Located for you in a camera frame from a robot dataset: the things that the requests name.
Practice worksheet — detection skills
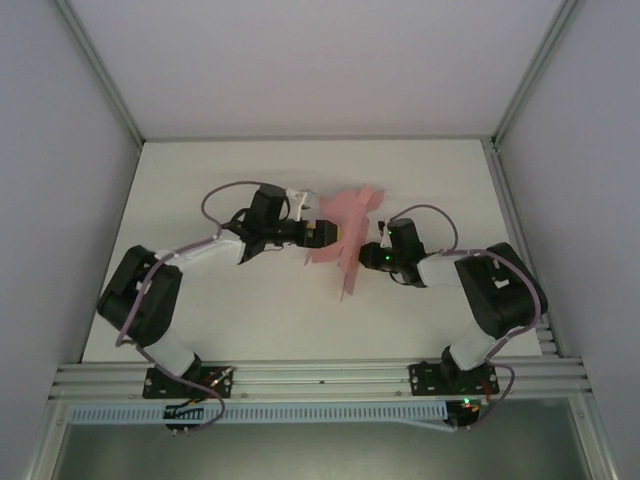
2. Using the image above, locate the aluminium mounting rail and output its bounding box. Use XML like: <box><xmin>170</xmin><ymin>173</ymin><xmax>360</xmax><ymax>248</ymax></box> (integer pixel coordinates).
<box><xmin>49</xmin><ymin>354</ymin><xmax>586</xmax><ymax>401</ymax></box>

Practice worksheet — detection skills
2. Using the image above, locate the right black controller board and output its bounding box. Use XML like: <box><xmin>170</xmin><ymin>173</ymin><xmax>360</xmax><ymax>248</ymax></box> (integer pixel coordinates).
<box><xmin>447</xmin><ymin>397</ymin><xmax>484</xmax><ymax>432</ymax></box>

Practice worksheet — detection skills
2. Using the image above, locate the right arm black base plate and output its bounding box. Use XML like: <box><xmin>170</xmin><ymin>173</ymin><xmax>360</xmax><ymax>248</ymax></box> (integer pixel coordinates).
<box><xmin>408</xmin><ymin>363</ymin><xmax>500</xmax><ymax>396</ymax></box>

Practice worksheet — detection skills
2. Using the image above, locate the grey metal panel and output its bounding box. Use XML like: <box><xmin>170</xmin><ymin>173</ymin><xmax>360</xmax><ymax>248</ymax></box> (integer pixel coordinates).
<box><xmin>49</xmin><ymin>394</ymin><xmax>601</xmax><ymax>480</ymax></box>

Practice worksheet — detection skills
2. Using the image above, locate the white slotted cable duct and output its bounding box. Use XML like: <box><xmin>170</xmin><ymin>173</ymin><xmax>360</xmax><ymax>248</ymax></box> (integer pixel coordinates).
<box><xmin>69</xmin><ymin>403</ymin><xmax>449</xmax><ymax>426</ymax></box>

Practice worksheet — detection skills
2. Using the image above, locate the left black controller board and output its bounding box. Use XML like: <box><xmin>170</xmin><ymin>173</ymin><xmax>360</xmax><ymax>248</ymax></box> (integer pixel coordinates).
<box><xmin>163</xmin><ymin>403</ymin><xmax>207</xmax><ymax>437</ymax></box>

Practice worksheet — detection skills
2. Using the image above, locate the aluminium frame post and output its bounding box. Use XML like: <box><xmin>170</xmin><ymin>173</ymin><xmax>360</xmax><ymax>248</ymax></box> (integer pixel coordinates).
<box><xmin>52</xmin><ymin>0</ymin><xmax>146</xmax><ymax>147</ymax></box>
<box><xmin>492</xmin><ymin>0</ymin><xmax>584</xmax><ymax>151</ymax></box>

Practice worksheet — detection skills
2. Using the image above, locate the pink cloth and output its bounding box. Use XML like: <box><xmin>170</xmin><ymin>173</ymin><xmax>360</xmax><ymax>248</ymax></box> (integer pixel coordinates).
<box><xmin>303</xmin><ymin>183</ymin><xmax>386</xmax><ymax>304</ymax></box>

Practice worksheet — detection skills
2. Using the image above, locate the aluminium side rail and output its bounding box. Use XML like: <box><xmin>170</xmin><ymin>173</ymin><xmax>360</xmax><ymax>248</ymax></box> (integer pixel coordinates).
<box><xmin>482</xmin><ymin>139</ymin><xmax>564</xmax><ymax>357</ymax></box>

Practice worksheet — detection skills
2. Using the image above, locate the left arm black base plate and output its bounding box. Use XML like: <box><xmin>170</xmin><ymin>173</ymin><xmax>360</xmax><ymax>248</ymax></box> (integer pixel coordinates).
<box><xmin>143</xmin><ymin>366</ymin><xmax>235</xmax><ymax>400</ymax></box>

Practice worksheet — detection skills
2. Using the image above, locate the left aluminium frame post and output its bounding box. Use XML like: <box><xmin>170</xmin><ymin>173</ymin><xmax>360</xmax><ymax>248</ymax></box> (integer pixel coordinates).
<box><xmin>52</xmin><ymin>0</ymin><xmax>146</xmax><ymax>147</ymax></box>

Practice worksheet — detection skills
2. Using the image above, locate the black controller board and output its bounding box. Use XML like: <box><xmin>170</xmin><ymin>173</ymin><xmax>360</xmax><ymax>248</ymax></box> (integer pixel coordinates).
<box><xmin>163</xmin><ymin>403</ymin><xmax>207</xmax><ymax>437</ymax></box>
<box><xmin>447</xmin><ymin>397</ymin><xmax>484</xmax><ymax>432</ymax></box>

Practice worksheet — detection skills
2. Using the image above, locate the right aluminium frame post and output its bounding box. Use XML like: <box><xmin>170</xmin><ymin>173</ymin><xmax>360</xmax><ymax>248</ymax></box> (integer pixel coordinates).
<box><xmin>492</xmin><ymin>0</ymin><xmax>584</xmax><ymax>151</ymax></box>

